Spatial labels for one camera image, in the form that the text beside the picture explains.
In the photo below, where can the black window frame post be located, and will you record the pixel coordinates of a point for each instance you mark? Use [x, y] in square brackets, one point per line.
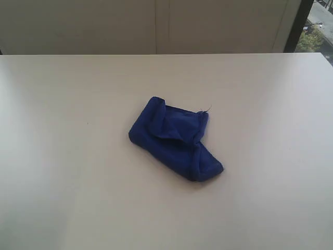
[298, 24]

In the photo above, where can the blue terry towel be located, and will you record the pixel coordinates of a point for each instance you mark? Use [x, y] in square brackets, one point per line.
[173, 136]

